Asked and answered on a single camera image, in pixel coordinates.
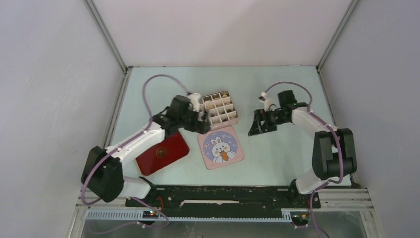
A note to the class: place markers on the round foil wrapped chocolate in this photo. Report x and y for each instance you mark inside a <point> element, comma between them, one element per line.
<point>161,152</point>

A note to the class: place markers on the grey cable duct strip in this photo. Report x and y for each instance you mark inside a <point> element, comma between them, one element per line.
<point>140,215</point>

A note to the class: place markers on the silver metal box lid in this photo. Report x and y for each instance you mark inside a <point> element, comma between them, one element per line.
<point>220,147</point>

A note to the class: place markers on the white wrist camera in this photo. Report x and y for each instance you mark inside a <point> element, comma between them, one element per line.
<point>195,100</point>
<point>266,100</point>

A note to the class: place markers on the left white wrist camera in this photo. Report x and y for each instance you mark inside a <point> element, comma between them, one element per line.
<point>195,100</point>

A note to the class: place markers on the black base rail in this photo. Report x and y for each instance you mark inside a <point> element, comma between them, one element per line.
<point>225,201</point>

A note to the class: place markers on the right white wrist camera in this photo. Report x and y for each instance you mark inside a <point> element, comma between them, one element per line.
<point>266,100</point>

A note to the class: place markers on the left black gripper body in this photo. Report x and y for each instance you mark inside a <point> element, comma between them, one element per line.
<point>190,122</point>

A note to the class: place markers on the white divided chocolate box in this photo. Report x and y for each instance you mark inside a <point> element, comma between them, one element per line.
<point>221,109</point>

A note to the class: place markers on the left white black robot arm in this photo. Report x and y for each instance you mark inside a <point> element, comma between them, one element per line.
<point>103,172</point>

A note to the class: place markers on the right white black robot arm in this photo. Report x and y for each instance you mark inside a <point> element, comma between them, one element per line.
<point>334,154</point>

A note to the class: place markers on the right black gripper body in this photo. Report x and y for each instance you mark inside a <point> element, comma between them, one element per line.
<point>271,119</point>

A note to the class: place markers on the red plastic tray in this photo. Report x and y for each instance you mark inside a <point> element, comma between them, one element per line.
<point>149,163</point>

